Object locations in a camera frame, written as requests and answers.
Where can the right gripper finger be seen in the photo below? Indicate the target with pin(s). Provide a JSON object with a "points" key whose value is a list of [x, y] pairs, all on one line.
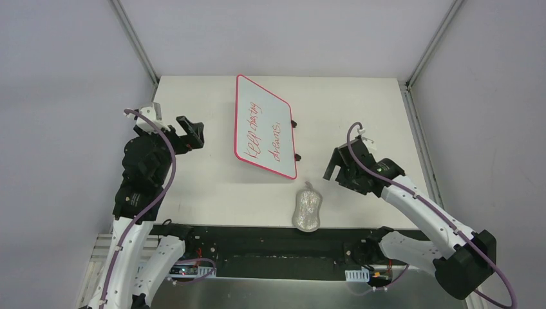
{"points": [[335, 161], [344, 178]]}

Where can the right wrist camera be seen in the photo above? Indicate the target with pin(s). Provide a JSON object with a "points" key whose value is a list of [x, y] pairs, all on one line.
{"points": [[368, 142]]}

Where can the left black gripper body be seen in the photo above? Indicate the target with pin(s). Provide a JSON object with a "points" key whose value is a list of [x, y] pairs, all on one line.
{"points": [[179, 137]]}

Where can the right white cable duct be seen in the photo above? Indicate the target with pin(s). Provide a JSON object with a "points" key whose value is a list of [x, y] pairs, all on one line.
{"points": [[359, 276]]}

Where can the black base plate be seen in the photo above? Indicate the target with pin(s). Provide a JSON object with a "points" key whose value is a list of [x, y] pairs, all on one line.
{"points": [[278, 253]]}

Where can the silver mesh sponge eraser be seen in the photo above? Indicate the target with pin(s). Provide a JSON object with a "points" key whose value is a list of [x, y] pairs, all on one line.
{"points": [[306, 216]]}

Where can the left white cable duct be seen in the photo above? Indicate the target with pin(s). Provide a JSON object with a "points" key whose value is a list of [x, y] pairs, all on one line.
{"points": [[206, 272]]}

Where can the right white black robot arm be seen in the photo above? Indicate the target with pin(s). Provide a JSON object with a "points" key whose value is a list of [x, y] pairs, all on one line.
{"points": [[459, 258]]}

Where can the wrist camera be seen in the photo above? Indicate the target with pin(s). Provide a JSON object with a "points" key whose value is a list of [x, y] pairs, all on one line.
{"points": [[368, 142], [153, 112]]}

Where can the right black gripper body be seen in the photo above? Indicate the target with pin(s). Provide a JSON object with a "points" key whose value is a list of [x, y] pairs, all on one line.
{"points": [[345, 166]]}

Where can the left corner aluminium post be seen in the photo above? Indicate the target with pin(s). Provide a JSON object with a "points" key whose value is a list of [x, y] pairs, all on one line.
{"points": [[134, 40]]}

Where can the red-framed whiteboard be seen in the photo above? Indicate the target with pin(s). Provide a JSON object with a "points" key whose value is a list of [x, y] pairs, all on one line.
{"points": [[263, 130]]}

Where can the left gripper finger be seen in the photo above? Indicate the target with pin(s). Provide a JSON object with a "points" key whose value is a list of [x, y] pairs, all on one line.
{"points": [[186, 124], [195, 140]]}

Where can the corner aluminium post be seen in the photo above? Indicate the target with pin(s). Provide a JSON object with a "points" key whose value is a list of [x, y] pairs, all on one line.
{"points": [[134, 40], [435, 41]]}

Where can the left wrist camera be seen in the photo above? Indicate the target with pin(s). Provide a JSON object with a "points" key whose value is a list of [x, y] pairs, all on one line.
{"points": [[153, 112]]}

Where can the white cable duct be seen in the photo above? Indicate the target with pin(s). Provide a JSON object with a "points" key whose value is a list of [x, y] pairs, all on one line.
{"points": [[359, 276], [206, 272]]}

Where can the right corner aluminium post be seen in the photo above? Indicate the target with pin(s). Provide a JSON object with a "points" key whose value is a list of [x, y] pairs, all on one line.
{"points": [[435, 41]]}

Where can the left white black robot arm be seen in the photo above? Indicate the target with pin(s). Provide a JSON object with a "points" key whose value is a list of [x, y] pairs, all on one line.
{"points": [[149, 170]]}

